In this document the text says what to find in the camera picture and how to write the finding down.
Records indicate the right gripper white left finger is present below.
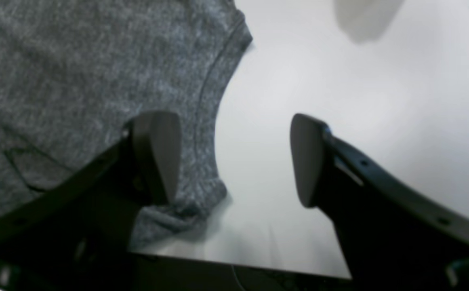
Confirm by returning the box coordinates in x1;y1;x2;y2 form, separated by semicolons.
0;111;181;291

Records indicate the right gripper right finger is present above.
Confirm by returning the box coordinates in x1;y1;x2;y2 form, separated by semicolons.
290;114;469;291

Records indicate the dark grey t-shirt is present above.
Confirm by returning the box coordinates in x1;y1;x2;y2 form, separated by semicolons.
0;0;252;250

